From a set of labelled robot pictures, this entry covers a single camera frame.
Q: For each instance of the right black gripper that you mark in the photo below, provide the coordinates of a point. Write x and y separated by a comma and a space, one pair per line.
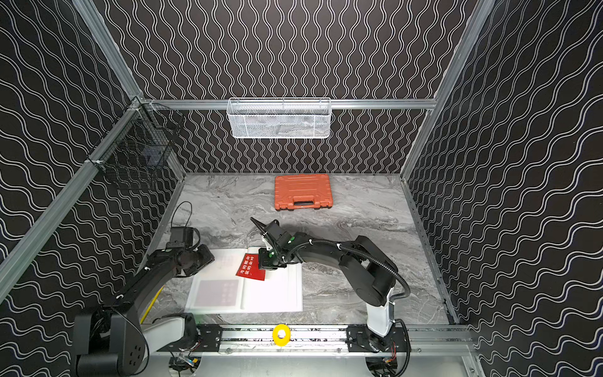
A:
263, 264

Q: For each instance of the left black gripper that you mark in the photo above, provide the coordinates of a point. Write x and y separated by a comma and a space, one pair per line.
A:
201, 257

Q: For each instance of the red card top row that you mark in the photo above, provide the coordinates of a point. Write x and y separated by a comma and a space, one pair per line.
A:
249, 268

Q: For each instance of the white photo album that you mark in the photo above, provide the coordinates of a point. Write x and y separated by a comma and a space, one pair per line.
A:
280, 292

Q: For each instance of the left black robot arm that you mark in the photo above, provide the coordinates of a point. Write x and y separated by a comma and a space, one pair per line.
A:
108, 340

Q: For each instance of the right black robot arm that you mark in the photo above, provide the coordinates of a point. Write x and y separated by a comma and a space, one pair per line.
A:
372, 275

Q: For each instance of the orange plastic tool case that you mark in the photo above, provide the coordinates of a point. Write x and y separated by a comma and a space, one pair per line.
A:
301, 191

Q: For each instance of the yellow pencil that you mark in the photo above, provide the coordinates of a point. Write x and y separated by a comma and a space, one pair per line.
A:
146, 308

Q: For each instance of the yellow tape roll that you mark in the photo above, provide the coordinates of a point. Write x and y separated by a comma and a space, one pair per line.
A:
281, 335

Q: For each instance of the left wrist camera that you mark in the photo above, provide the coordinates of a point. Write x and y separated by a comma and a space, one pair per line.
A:
183, 237

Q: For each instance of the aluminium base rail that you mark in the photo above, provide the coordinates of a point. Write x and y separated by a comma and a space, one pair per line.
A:
309, 341

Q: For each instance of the black wire mesh basket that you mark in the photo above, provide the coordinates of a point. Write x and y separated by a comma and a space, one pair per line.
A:
142, 155

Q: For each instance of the white wire mesh basket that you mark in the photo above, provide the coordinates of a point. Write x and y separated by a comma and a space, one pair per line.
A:
280, 117

